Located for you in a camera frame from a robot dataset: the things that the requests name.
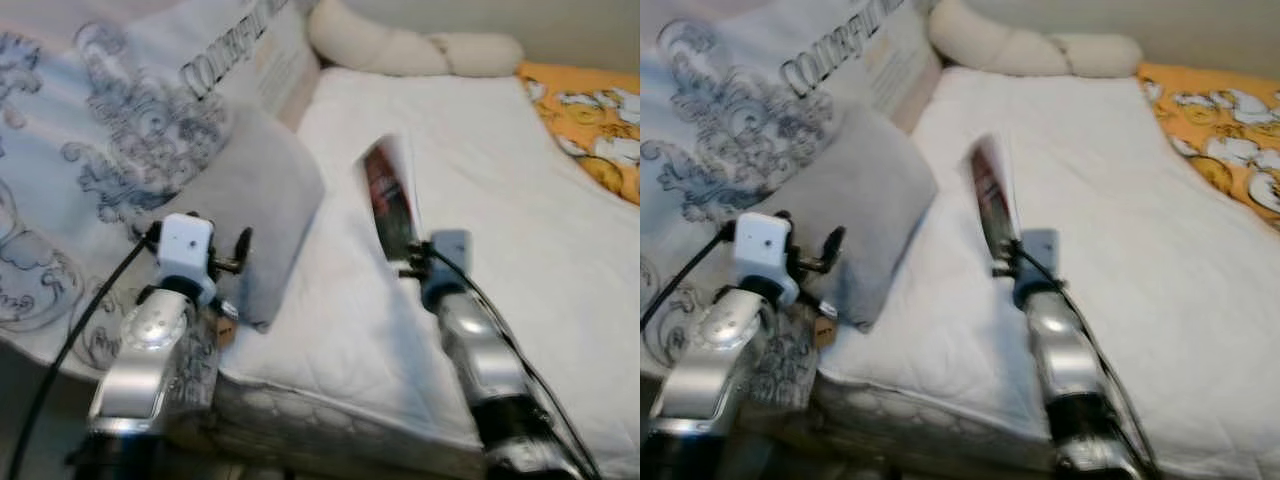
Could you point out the grey pillow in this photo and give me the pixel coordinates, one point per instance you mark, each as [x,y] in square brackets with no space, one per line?
[250,200]
[860,200]

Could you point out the dark red cover book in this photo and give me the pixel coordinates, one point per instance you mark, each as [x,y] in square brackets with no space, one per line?
[390,200]
[995,200]

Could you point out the yellow cartoon print blanket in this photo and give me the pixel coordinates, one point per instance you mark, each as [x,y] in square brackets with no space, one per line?
[590,120]
[1220,130]

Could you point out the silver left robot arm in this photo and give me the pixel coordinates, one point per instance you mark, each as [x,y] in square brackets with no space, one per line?
[705,370]
[140,370]

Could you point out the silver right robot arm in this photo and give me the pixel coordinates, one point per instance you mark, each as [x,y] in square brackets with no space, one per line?
[1060,350]
[480,350]

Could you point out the small brown tag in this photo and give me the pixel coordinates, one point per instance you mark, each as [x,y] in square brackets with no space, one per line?
[826,332]
[225,333]

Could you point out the white black swirl sheet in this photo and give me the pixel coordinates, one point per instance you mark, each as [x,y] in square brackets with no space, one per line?
[795,360]
[205,365]

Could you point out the white quilted mattress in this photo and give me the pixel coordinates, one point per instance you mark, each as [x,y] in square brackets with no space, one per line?
[520,250]
[1150,300]

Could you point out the white grey patterned duvet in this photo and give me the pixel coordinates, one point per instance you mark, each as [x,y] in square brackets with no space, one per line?
[720,110]
[100,110]

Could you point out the grey quilted bed base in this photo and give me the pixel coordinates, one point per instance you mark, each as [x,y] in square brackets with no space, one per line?
[920,430]
[330,430]

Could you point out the cream knotted pillow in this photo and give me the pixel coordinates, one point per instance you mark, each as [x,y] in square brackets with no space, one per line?
[400,45]
[1020,45]

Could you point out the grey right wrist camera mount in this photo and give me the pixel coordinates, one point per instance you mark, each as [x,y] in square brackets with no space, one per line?
[450,260]
[1038,260]

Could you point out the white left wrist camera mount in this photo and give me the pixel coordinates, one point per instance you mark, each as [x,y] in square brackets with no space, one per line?
[765,250]
[185,250]

